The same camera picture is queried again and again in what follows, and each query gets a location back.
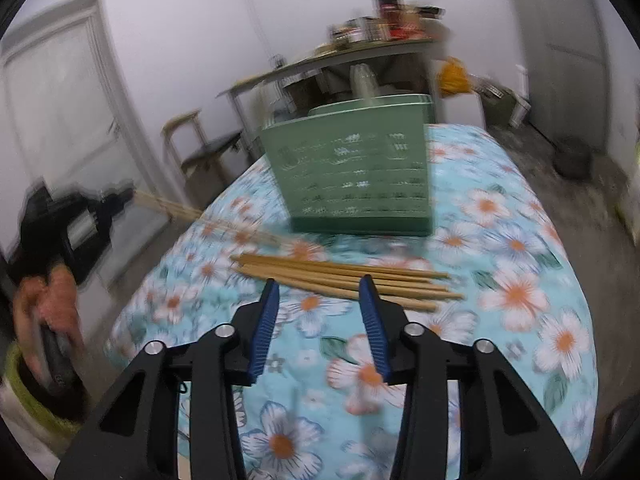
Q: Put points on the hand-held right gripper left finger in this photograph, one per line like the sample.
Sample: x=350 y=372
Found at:
x=262 y=330

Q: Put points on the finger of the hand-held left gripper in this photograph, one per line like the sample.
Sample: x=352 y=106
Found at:
x=117 y=200

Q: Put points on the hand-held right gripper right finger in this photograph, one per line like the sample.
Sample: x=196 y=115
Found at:
x=372 y=330

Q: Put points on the wooden chopstick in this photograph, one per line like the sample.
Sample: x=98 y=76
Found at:
x=165 y=205
x=172 y=214

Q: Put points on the bunch of wooden chopsticks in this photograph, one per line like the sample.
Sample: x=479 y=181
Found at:
x=320 y=272

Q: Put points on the green perforated utensil holder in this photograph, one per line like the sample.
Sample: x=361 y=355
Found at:
x=350 y=185

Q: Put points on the person's left hand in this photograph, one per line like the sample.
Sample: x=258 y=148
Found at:
x=45 y=295

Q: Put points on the white panelled door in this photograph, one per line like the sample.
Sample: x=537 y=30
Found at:
x=75 y=110

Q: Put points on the wooden chair with dark seat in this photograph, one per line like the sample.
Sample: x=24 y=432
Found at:
x=210 y=152

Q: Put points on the blue floral blanket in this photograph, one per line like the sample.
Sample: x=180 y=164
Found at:
x=500 y=270

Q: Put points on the long grey-legged table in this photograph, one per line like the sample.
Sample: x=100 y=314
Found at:
x=310 y=62

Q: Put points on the orange plastic bag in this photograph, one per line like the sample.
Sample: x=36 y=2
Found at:
x=454 y=77

